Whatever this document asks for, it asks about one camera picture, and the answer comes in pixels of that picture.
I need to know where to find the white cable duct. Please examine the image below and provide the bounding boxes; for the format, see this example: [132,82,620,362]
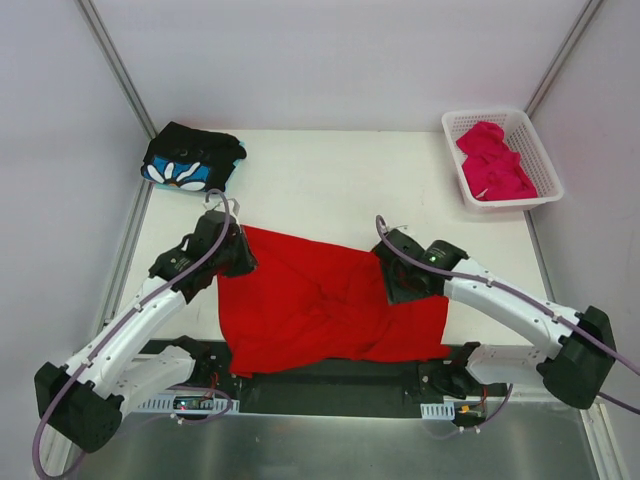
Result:
[134,394,240,415]
[420,401,456,421]

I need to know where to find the right aluminium corner post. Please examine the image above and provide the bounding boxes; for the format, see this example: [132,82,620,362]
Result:
[524,0,607,118]

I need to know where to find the white plastic basket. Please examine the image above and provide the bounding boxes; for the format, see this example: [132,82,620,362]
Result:
[441,108,564,214]

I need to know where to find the folded black flower t shirt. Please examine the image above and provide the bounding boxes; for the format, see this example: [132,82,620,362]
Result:
[140,121,247,192]

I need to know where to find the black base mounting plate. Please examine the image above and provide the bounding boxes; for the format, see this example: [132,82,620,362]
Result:
[144,339,509,416]

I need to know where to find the red t shirt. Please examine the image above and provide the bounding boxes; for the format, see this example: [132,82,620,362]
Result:
[217,226,451,378]

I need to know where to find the left white cable duct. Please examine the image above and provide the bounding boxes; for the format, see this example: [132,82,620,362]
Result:
[134,394,240,415]

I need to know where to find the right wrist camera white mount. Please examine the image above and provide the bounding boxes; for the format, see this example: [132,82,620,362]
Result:
[386,225,415,238]

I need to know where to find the crumpled magenta t shirt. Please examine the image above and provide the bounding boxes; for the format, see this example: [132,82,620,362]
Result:
[456,121,538,201]

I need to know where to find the left aluminium corner post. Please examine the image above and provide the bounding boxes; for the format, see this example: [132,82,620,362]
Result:
[74,0,157,139]

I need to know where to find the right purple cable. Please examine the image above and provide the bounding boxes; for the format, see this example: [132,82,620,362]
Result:
[374,214,640,435]

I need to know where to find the right white cable duct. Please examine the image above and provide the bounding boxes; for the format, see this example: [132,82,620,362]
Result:
[420,401,456,421]

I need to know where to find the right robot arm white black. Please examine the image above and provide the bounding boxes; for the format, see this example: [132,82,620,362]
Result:
[372,225,616,410]

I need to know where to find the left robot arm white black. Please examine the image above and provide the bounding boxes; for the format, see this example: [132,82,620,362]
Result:
[34,210,257,453]

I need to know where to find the aluminium corner post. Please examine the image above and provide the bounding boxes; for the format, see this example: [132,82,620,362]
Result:
[74,0,157,139]
[524,0,607,118]

